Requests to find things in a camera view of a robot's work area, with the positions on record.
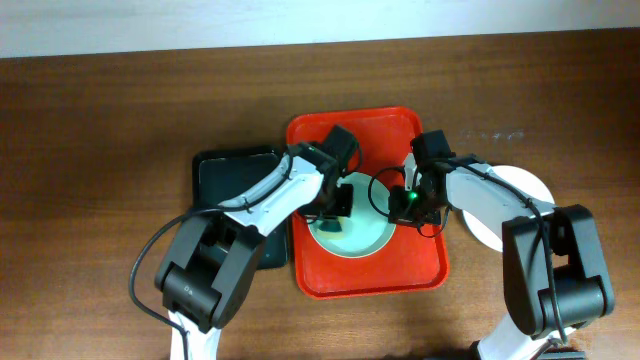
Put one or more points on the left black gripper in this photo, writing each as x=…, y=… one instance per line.
x=318, y=210

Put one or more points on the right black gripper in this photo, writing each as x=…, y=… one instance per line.
x=401, y=213

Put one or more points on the green yellow sponge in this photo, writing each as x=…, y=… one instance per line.
x=330, y=225

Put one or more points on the pale green plate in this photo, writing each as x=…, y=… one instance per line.
x=365, y=231

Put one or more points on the white plate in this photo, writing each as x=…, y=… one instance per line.
x=522, y=179

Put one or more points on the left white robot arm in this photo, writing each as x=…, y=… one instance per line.
x=210, y=264

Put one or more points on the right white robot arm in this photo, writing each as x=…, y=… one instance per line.
x=555, y=274

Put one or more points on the red plastic tray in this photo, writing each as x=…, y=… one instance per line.
x=413, y=260

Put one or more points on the black plastic tray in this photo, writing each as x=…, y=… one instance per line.
x=218, y=175

